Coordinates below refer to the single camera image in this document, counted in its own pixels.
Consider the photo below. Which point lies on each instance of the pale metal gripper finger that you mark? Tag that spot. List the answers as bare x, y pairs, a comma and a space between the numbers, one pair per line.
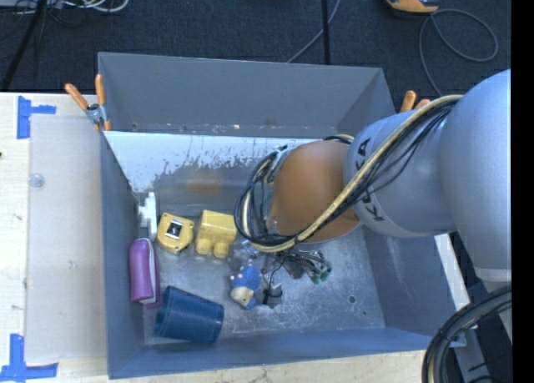
244, 255
273, 291

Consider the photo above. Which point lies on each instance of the blue and yellow toy animal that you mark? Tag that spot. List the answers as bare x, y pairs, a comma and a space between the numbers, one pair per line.
245, 285

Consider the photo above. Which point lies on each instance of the yellow toy block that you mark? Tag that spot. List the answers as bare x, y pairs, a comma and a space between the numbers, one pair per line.
215, 231

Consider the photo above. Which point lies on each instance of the yellow tape measure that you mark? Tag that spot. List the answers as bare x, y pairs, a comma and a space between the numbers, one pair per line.
174, 231

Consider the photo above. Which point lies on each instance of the blue ribbed cup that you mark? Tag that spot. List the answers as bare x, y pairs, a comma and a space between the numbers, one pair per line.
189, 315

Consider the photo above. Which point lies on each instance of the purple and white brush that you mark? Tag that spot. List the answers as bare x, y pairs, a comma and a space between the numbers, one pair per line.
142, 268

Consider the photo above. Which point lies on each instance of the white plastic block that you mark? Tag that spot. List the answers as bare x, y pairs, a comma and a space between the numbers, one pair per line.
148, 210

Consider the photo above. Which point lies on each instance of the grey metal bin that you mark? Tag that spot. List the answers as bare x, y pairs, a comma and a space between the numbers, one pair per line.
233, 93

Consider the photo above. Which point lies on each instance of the pale flat board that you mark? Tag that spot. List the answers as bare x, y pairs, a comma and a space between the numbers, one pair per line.
62, 227

